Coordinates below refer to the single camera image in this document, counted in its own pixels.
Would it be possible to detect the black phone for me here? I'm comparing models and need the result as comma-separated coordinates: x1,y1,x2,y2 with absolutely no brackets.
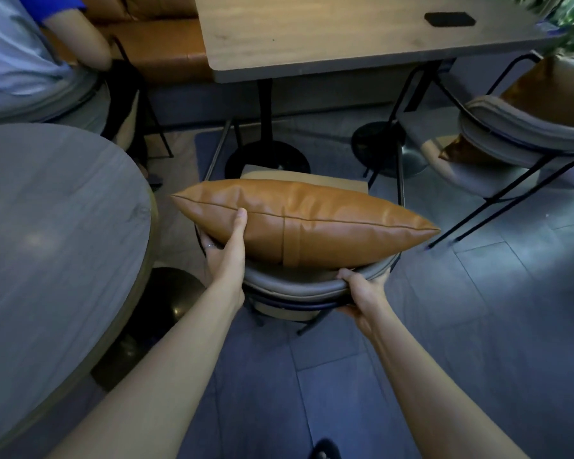
424,11,475,28

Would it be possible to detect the black metal chair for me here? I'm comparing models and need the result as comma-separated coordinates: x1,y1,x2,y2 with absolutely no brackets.
99,35,175,159

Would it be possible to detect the round grey wooden table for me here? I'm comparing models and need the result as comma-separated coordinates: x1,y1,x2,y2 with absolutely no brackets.
0,122,207,459

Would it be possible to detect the rectangular wooden table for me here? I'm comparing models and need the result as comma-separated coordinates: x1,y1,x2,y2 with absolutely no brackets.
193,0,571,180

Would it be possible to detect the green potted plant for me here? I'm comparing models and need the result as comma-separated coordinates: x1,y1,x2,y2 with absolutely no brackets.
506,0,574,57

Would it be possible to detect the person's left forearm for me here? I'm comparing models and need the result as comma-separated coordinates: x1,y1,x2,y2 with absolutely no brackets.
45,294,246,459

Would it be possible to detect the person's left hand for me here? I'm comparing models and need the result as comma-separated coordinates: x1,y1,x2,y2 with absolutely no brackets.
200,208,248,309

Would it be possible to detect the person's right forearm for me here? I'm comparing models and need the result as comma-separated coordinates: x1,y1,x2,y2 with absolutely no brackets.
363,305,529,459

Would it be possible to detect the person's right hand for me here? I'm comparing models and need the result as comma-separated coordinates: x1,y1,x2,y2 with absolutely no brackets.
336,268,392,333

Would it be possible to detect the brown leather bench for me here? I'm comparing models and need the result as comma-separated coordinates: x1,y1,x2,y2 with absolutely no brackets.
42,0,216,84

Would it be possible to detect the grey padded black-frame chair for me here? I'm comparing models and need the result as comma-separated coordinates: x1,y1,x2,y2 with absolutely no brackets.
367,49,574,249
193,117,408,336

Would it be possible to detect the person's dark shoe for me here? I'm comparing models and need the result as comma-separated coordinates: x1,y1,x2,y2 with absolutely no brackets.
310,438,341,459

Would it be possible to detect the brown leather cushion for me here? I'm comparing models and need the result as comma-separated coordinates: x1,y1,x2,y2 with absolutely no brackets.
438,53,574,164
170,178,442,269

